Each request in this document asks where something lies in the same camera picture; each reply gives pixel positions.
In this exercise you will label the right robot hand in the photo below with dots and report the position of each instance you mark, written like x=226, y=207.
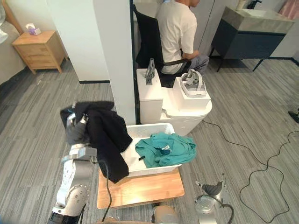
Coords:
x=213, y=187

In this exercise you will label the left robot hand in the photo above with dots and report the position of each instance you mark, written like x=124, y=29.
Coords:
x=76, y=130

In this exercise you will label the black cloth garment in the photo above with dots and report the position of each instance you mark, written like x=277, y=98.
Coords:
x=107, y=137

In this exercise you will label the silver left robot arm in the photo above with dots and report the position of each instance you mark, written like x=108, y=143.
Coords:
x=72, y=184

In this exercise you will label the teal cloth garment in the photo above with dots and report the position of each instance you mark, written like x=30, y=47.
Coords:
x=167, y=149

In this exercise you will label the white plastic laundry basket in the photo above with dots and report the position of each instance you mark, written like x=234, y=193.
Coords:
x=153, y=149

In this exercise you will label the small wooden table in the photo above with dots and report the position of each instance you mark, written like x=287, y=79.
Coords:
x=142, y=190

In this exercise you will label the wooden nightstand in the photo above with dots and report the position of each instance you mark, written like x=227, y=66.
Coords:
x=38, y=51

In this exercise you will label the white cardboard box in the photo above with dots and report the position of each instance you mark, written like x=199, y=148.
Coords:
x=190, y=95

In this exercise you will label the white toilet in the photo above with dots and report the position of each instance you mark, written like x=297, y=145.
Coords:
x=168, y=102

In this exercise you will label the white VR headset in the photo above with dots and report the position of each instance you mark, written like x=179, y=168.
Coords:
x=192, y=84

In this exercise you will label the black object on floor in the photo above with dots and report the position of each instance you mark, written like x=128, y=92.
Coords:
x=294, y=115

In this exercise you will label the purple tissue box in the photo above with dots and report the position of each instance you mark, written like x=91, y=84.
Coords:
x=32, y=29

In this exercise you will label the black office chair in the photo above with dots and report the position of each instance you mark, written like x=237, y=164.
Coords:
x=151, y=44

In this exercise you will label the person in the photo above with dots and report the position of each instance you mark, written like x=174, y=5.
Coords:
x=180, y=35

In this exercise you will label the dark blue vanity cabinet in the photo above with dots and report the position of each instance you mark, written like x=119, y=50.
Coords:
x=250, y=39

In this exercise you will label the white sink basin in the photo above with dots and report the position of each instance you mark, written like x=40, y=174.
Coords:
x=254, y=11

